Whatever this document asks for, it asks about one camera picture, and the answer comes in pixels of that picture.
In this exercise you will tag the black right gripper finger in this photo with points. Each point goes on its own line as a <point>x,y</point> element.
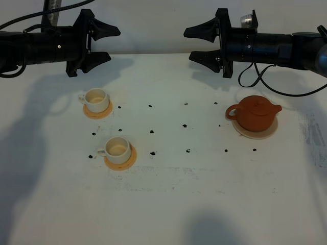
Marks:
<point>205,31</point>
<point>210,59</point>

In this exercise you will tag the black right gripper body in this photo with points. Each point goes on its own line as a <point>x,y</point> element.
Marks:
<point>234,45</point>

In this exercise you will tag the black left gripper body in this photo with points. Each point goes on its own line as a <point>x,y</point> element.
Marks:
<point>72,44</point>

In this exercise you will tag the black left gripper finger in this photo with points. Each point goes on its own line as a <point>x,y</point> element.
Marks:
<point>93,60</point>
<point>101,30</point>

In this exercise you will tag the brown clay teapot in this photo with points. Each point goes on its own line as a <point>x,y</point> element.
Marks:
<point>253,113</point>

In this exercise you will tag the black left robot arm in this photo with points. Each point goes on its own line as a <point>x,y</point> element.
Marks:
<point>44,43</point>

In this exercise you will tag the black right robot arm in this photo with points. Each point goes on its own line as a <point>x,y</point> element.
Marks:
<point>301,50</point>

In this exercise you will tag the cream round teapot coaster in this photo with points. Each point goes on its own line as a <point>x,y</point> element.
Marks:
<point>257,135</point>

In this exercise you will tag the far white teacup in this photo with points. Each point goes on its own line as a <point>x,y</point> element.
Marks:
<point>96,100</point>

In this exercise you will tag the white teacup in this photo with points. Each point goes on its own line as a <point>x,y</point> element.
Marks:
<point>117,150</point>
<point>96,100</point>

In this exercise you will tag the far orange round coaster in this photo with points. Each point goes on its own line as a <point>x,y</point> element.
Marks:
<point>99,115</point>

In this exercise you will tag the orange round coaster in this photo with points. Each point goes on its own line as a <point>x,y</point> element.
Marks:
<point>99,115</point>
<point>125,165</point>

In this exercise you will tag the near white teacup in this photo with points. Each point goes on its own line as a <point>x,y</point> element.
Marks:
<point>117,150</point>

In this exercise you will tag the near orange round coaster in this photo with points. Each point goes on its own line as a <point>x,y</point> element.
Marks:
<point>125,165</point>

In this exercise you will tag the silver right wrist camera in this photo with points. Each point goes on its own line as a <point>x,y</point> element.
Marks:
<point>249,23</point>

